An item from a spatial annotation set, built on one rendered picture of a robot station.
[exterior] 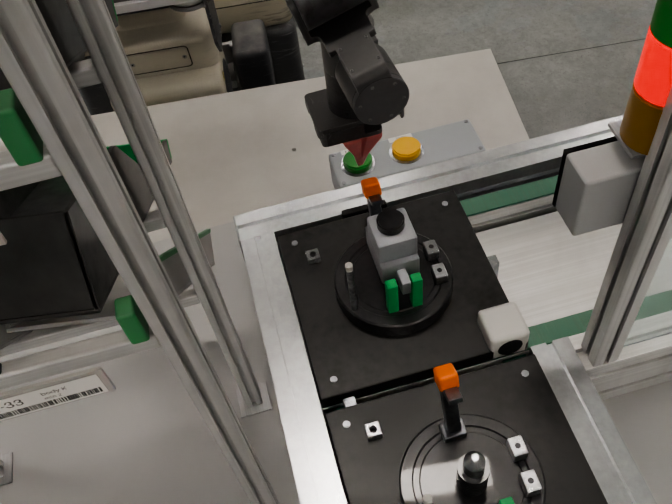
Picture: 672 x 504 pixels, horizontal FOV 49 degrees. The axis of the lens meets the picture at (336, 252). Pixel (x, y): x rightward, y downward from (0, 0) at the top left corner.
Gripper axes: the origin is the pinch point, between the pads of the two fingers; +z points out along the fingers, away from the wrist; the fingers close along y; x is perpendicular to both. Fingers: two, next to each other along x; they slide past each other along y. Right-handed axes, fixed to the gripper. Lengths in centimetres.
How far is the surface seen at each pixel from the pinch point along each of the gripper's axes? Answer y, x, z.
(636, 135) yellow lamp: 15.9, -27.1, -23.6
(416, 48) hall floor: 58, 143, 107
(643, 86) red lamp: 15.7, -26.4, -27.9
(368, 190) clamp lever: -1.0, -7.5, -2.3
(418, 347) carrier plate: -0.6, -23.6, 7.2
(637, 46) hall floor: 129, 114, 107
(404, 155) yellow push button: 7.6, 5.1, 7.6
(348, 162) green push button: 0.0, 6.5, 7.6
